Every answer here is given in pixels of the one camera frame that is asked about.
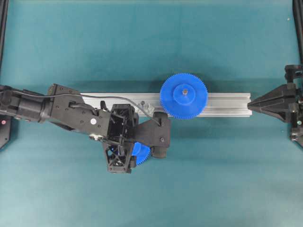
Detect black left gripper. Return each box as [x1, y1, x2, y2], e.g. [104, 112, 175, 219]
[99, 103, 170, 174]

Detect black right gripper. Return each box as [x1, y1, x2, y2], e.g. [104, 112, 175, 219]
[248, 65, 303, 142]

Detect small blue gear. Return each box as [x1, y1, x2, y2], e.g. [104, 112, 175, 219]
[132, 142, 151, 166]

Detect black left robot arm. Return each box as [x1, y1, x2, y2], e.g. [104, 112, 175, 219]
[0, 84, 171, 174]

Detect large blue gear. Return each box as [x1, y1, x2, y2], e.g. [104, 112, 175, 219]
[159, 73, 208, 120]

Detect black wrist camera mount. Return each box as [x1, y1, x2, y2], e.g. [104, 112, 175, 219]
[132, 118, 171, 149]

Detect silver shaft bracket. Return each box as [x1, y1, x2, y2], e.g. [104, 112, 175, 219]
[137, 101, 154, 115]

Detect silver aluminium extrusion rail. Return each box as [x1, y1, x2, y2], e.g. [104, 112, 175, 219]
[83, 93, 252, 117]

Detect black camera cable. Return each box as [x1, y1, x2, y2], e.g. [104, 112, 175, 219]
[0, 90, 160, 126]

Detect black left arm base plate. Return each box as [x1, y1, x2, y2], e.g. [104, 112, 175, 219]
[0, 115, 11, 149]

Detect black aluminium frame rail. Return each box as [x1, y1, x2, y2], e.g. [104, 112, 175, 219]
[0, 0, 9, 65]

